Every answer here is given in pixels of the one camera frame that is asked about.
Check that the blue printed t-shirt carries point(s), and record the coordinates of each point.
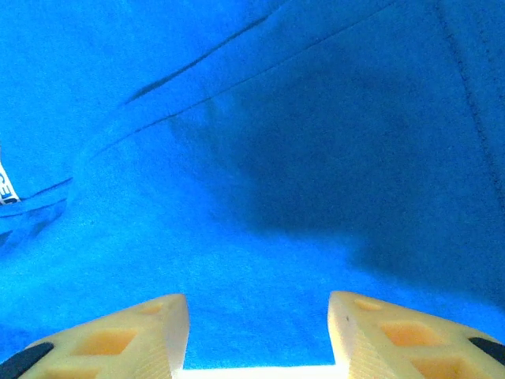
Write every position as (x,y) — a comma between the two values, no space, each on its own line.
(236,158)

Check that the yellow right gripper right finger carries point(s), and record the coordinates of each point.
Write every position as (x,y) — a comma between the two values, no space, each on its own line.
(402,343)

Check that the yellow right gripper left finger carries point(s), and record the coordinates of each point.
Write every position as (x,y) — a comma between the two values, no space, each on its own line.
(118,343)

